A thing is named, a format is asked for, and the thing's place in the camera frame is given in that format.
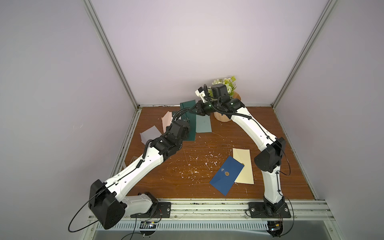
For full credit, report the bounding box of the cream yellow envelope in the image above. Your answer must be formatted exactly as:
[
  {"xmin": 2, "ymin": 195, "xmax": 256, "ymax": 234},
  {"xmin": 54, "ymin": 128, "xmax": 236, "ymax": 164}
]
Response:
[{"xmin": 233, "ymin": 148, "xmax": 254, "ymax": 185}]

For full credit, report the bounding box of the navy blue envelope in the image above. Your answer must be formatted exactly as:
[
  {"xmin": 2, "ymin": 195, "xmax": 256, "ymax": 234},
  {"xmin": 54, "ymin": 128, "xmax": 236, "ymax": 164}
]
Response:
[{"xmin": 210, "ymin": 157, "xmax": 244, "ymax": 196}]

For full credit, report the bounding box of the mint green envelope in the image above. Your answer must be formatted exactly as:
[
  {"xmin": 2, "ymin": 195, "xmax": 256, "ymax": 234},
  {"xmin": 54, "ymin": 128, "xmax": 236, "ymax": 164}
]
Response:
[{"xmin": 196, "ymin": 115, "xmax": 212, "ymax": 133}]

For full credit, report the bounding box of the aluminium rail frame front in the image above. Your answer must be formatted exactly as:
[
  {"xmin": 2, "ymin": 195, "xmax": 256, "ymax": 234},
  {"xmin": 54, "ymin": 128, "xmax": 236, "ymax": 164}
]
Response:
[{"xmin": 123, "ymin": 199, "xmax": 334, "ymax": 221}]

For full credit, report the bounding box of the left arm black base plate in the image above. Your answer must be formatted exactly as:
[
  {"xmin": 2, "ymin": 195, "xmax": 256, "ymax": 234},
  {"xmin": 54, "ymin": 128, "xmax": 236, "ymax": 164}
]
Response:
[{"xmin": 130, "ymin": 202, "xmax": 172, "ymax": 219}]

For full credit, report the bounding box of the grey envelope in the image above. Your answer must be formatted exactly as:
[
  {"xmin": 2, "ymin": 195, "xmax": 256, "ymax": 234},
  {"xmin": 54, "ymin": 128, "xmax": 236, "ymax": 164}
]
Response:
[{"xmin": 140, "ymin": 126, "xmax": 162, "ymax": 145}]

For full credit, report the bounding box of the pink envelope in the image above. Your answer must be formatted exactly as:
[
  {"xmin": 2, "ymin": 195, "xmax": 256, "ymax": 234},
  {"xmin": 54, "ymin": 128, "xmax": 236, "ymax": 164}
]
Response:
[{"xmin": 162, "ymin": 112, "xmax": 173, "ymax": 133}]

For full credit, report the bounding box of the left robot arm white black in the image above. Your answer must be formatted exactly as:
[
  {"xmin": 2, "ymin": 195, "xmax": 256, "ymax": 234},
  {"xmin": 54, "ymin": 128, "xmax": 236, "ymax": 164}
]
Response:
[{"xmin": 88, "ymin": 120, "xmax": 190, "ymax": 230}]

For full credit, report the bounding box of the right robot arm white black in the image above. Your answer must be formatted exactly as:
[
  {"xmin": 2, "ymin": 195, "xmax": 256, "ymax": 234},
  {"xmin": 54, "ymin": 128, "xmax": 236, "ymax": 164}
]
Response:
[{"xmin": 190, "ymin": 98, "xmax": 292, "ymax": 218}]

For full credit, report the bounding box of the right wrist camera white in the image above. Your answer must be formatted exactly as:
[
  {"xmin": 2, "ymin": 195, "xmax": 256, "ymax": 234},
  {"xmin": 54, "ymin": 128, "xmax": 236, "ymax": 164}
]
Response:
[{"xmin": 194, "ymin": 83, "xmax": 230, "ymax": 103}]

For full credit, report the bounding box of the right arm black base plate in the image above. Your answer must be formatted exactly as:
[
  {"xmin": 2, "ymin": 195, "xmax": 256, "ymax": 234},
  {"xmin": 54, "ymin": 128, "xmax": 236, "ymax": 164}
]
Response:
[{"xmin": 247, "ymin": 202, "xmax": 292, "ymax": 219}]

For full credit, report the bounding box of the artificial green flower plant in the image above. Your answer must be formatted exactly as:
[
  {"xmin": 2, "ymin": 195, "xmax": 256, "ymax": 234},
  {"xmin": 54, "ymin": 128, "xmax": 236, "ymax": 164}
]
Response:
[{"xmin": 212, "ymin": 76, "xmax": 237, "ymax": 97}]

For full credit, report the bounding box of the dark green envelope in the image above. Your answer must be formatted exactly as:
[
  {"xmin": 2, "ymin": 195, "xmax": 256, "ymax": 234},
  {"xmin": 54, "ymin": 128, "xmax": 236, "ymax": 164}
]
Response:
[{"xmin": 180, "ymin": 100, "xmax": 196, "ymax": 142}]

